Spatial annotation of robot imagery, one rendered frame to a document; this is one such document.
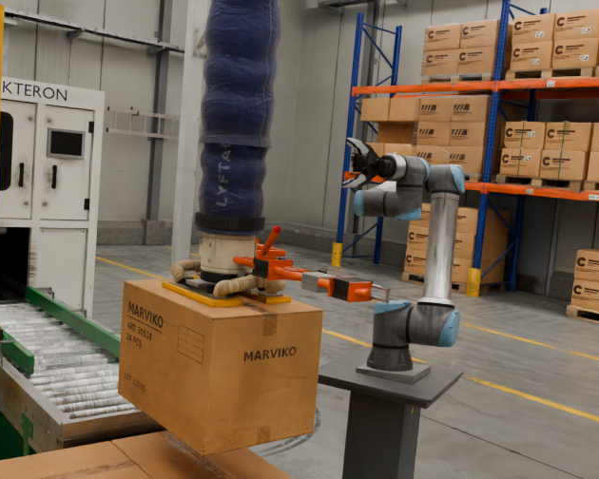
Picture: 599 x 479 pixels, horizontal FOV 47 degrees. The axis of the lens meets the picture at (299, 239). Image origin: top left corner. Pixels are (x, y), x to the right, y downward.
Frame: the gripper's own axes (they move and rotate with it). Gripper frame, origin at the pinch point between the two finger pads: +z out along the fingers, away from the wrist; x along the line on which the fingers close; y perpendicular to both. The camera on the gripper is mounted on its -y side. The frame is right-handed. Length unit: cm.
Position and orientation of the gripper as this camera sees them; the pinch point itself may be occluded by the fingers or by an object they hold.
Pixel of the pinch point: (345, 162)
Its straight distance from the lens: 215.2
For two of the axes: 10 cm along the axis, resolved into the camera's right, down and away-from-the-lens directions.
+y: -6.1, -1.3, 7.8
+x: 0.9, -9.9, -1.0
